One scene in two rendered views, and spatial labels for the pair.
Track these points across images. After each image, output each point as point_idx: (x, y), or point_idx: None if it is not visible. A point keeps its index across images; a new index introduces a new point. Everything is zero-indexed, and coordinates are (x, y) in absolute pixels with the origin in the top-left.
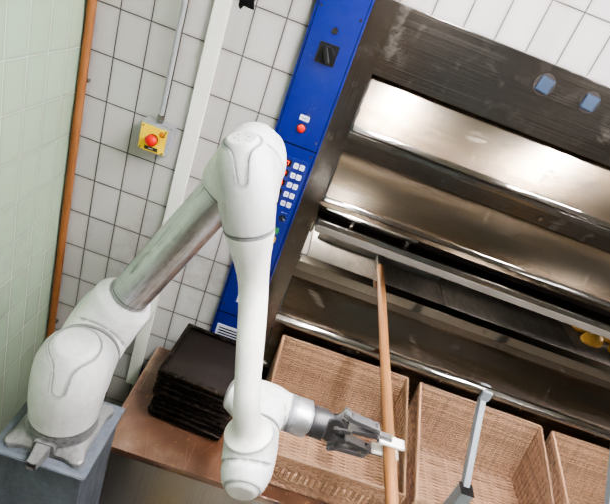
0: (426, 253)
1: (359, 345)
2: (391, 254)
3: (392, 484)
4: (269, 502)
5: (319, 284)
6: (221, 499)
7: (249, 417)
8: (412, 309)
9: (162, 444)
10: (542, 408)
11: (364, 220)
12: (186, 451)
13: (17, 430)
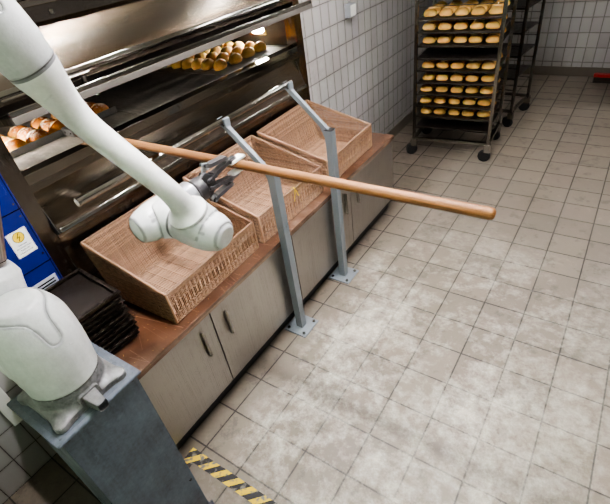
0: None
1: None
2: (85, 93)
3: (264, 165)
4: (208, 311)
5: (59, 179)
6: (185, 349)
7: (182, 192)
8: (130, 133)
9: None
10: (251, 101)
11: None
12: (133, 358)
13: (55, 418)
